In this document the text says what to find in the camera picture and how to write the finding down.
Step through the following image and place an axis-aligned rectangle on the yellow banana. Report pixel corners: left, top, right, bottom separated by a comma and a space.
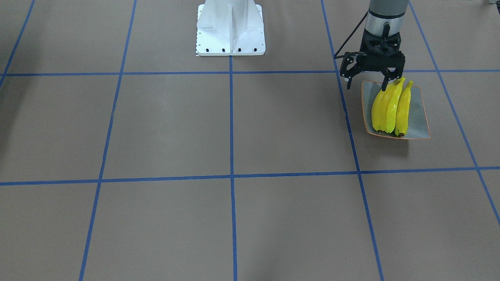
394, 80, 414, 138
371, 89, 390, 133
385, 76, 407, 133

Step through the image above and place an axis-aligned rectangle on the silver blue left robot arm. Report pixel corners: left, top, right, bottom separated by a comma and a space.
360, 0, 409, 90

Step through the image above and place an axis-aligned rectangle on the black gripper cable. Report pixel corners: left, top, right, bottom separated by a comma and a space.
333, 10, 370, 60

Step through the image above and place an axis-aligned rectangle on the grey square plate orange rim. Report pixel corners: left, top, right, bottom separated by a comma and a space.
361, 81, 430, 139

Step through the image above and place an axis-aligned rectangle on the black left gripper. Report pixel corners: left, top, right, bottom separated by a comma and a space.
360, 30, 405, 91

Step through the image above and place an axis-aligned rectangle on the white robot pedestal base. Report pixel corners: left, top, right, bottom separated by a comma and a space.
195, 0, 266, 56

